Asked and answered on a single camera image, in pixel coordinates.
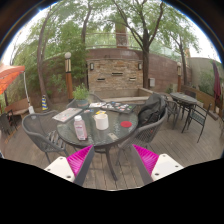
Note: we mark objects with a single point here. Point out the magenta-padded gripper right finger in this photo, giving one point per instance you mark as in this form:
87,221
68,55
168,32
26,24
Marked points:
165,166

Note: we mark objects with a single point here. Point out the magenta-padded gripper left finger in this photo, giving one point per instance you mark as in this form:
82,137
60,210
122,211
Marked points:
61,168

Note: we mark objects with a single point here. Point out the pink drink bottle white cap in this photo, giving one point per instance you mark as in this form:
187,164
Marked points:
80,129

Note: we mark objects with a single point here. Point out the silver laptop with stickers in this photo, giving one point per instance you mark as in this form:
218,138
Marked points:
67,114

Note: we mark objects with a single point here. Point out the flat round red coaster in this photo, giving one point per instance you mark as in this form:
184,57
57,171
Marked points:
126,124

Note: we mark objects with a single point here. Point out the dark metal patio chair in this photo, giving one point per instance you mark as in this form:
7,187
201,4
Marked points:
172,108
196,116

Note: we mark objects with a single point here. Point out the white mug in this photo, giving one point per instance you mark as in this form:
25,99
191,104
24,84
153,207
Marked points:
101,122

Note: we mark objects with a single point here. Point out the small dark sticker card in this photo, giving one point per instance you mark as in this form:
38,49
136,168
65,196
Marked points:
88,111

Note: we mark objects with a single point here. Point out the blue yellow striped bollard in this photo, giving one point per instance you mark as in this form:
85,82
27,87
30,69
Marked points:
44,103

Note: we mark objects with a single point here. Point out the yellow card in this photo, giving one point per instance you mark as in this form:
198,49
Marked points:
100,112

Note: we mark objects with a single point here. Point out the round dark patio table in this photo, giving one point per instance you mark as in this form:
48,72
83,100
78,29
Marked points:
183,98

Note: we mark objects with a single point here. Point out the white sticker sheet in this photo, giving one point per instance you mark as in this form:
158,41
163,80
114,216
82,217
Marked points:
96,104

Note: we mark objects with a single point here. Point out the black laptop with stickers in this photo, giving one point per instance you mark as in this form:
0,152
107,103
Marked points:
119,107

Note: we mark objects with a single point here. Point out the wooden bench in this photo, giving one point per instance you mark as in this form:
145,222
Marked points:
16,106

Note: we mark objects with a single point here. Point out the potted green plant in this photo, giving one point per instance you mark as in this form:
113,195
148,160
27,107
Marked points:
81,93

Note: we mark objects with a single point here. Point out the folded maroon umbrella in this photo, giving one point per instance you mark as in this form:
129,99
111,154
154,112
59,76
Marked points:
217,83

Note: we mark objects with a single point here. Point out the green leafy tree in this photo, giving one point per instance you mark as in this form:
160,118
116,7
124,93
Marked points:
184,66
145,66
41,66

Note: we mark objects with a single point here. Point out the orange patio umbrella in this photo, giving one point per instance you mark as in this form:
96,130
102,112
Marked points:
8,75

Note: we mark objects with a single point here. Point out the grey wall box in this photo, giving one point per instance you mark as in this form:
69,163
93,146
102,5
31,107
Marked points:
151,82

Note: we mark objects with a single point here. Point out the wooden lamp post globe light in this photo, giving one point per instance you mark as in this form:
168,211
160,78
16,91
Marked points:
68,80
179,78

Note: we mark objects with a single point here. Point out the black wall lamp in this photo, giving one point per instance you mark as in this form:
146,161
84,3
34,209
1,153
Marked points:
140,66
91,66

